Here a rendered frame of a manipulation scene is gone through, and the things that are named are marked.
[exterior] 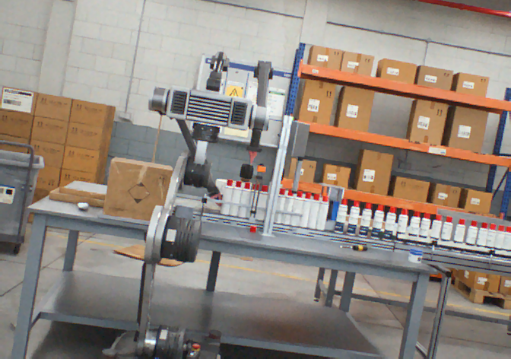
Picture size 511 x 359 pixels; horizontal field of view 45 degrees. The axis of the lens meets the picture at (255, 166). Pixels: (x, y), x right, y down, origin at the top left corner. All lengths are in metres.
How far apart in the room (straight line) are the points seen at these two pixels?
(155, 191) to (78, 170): 3.77
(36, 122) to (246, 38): 2.90
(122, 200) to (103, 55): 5.34
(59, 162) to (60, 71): 1.86
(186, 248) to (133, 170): 0.68
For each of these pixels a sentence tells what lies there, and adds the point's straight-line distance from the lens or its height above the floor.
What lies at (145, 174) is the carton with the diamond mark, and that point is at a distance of 3.04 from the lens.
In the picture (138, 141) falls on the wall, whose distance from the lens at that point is 8.12.
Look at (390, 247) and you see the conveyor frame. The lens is 3.71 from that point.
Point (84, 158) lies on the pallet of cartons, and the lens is 6.76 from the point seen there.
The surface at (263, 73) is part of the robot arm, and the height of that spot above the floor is 1.70.
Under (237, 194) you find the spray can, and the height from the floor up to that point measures 1.01.
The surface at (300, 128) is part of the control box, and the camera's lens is 3.39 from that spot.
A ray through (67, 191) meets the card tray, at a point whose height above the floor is 0.85.
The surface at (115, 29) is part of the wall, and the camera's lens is 8.28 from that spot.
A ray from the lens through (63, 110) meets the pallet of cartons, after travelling 6.79.
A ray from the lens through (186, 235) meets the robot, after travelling 2.50.
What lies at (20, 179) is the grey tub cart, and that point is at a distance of 5.42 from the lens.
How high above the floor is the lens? 1.37
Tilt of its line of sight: 3 degrees down
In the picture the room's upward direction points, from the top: 10 degrees clockwise
